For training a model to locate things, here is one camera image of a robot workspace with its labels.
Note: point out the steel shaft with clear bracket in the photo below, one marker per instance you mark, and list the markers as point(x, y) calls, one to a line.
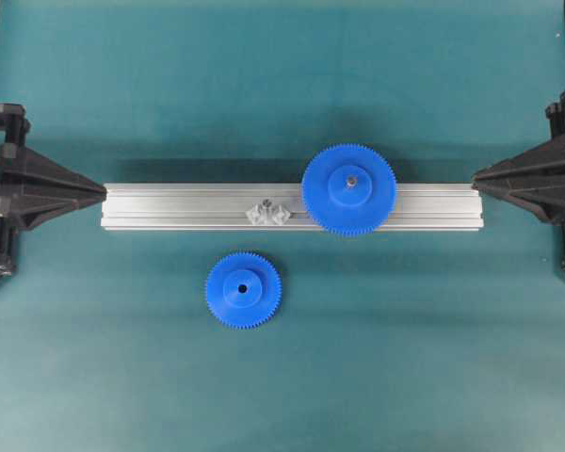
point(266, 213)

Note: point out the large blue gear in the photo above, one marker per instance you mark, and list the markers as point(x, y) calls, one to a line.
point(348, 210)

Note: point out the small blue gear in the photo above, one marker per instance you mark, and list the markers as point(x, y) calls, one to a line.
point(243, 290)

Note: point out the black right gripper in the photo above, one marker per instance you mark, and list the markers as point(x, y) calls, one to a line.
point(524, 180)

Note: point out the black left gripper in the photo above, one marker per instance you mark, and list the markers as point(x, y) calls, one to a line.
point(33, 188)

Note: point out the aluminium extrusion rail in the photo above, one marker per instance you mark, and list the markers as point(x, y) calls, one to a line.
point(222, 207)

